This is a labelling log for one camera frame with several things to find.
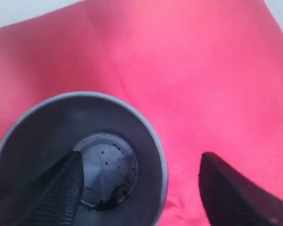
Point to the stainless steel cup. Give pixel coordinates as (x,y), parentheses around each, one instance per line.
(124,166)

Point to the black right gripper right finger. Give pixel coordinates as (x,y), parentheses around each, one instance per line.
(230,199)

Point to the red table cloth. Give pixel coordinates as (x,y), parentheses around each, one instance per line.
(207,74)

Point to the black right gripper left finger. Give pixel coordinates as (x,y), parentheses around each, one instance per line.
(50,200)

